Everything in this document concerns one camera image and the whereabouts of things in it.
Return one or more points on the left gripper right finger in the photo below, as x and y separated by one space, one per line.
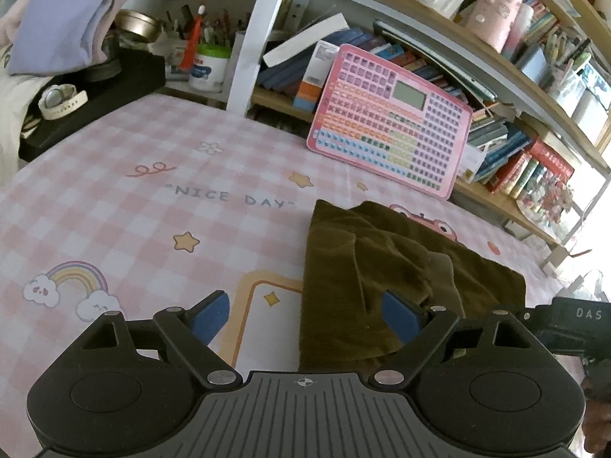
423 333

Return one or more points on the dark olive brown garment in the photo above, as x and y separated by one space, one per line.
354 256

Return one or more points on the person right hand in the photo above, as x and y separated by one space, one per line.
596 422

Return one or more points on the white smartwatch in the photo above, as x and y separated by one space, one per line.
58 101

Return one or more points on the white orange box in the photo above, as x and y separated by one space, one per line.
315 76

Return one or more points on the red thick dictionary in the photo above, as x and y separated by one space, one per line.
550 159

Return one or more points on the metal round tin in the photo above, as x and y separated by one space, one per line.
140 26

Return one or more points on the white leaning book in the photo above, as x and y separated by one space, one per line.
301 41

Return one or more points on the white wooden bookshelf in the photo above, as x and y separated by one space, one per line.
438 39

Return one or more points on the white pen holder cup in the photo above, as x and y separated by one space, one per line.
209 68

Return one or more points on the lavender folded clothes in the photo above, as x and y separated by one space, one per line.
51 37

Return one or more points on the pink cylindrical container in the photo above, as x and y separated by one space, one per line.
491 20

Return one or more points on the pink checkered desk mat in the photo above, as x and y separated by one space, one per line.
161 203

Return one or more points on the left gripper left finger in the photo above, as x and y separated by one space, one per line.
187 334

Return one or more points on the black box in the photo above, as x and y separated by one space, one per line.
132 75

